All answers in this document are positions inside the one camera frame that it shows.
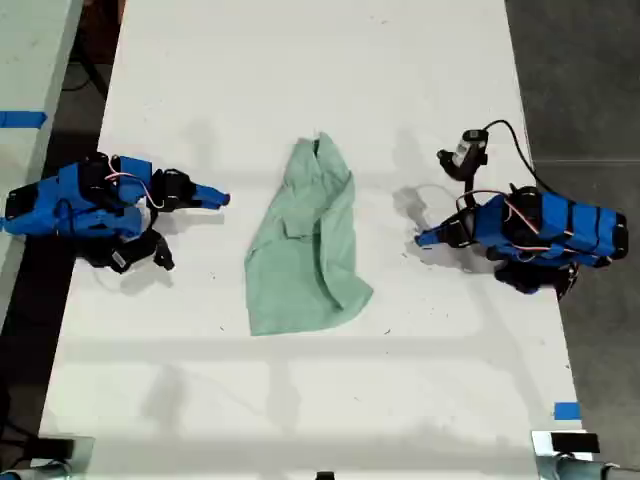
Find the pale green T-shirt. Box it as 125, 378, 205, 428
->
243, 131, 375, 337

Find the long blue tape strip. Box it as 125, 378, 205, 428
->
0, 111, 49, 129

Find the white side table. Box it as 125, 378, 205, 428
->
0, 0, 84, 324

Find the metal table clamp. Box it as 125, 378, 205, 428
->
530, 429, 640, 480
9, 435, 96, 480

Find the small black box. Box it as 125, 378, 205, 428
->
35, 437, 76, 459
549, 433, 601, 454

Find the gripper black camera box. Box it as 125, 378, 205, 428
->
436, 128, 489, 182
102, 244, 134, 275

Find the camera black cable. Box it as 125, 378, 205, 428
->
479, 118, 556, 196

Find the thin black floor cable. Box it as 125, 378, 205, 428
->
63, 44, 109, 99

